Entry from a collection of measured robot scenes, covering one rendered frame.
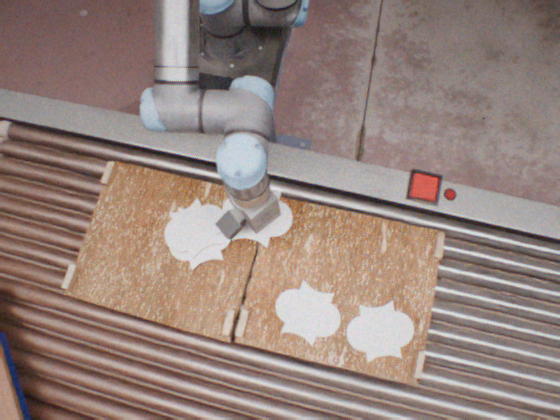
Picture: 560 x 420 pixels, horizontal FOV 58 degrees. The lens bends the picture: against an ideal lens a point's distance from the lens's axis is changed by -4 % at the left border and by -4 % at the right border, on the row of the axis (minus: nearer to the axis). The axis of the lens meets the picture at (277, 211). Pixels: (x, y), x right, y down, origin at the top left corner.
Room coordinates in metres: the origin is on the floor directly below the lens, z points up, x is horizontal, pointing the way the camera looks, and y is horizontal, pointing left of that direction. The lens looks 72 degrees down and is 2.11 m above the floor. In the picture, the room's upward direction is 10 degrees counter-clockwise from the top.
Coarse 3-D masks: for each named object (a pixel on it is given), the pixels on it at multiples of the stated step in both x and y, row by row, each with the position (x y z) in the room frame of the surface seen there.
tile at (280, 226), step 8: (272, 192) 0.38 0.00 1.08; (280, 192) 0.38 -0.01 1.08; (224, 208) 0.36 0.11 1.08; (232, 208) 0.36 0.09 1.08; (280, 208) 0.34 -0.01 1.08; (288, 208) 0.34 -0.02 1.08; (280, 216) 0.33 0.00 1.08; (288, 216) 0.32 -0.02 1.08; (272, 224) 0.31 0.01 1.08; (280, 224) 0.31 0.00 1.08; (288, 224) 0.31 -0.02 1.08; (240, 232) 0.31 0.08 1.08; (248, 232) 0.30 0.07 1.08; (264, 232) 0.30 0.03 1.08; (272, 232) 0.29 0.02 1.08; (280, 232) 0.29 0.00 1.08; (232, 240) 0.29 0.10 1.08; (256, 240) 0.28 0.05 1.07; (264, 240) 0.28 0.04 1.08
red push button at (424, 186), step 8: (416, 176) 0.41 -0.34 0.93; (424, 176) 0.41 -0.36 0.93; (432, 176) 0.41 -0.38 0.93; (416, 184) 0.39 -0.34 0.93; (424, 184) 0.39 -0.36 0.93; (432, 184) 0.39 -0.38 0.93; (416, 192) 0.37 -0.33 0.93; (424, 192) 0.37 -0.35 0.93; (432, 192) 0.37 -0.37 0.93; (432, 200) 0.35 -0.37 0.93
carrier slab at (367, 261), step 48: (288, 240) 0.31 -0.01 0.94; (336, 240) 0.29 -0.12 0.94; (384, 240) 0.27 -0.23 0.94; (432, 240) 0.25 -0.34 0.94; (288, 288) 0.20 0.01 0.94; (336, 288) 0.18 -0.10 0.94; (384, 288) 0.16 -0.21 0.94; (432, 288) 0.14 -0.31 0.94; (288, 336) 0.09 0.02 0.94; (336, 336) 0.08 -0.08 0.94
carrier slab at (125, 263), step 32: (128, 192) 0.50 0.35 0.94; (160, 192) 0.48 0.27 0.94; (192, 192) 0.47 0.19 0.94; (224, 192) 0.45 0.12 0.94; (96, 224) 0.43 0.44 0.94; (128, 224) 0.41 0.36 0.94; (160, 224) 0.40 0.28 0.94; (96, 256) 0.35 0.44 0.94; (128, 256) 0.34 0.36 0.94; (160, 256) 0.32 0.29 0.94; (224, 256) 0.30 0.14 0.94; (96, 288) 0.27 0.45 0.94; (128, 288) 0.26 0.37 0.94; (160, 288) 0.25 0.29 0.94; (192, 288) 0.24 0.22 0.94; (224, 288) 0.22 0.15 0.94; (160, 320) 0.18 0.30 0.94; (192, 320) 0.16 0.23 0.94; (224, 320) 0.15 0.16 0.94
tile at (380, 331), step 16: (352, 320) 0.10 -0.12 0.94; (368, 320) 0.10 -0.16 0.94; (384, 320) 0.09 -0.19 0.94; (400, 320) 0.09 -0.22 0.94; (352, 336) 0.07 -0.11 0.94; (368, 336) 0.06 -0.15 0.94; (384, 336) 0.06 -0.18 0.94; (400, 336) 0.05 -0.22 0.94; (368, 352) 0.03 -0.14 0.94; (384, 352) 0.02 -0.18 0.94; (400, 352) 0.02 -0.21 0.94
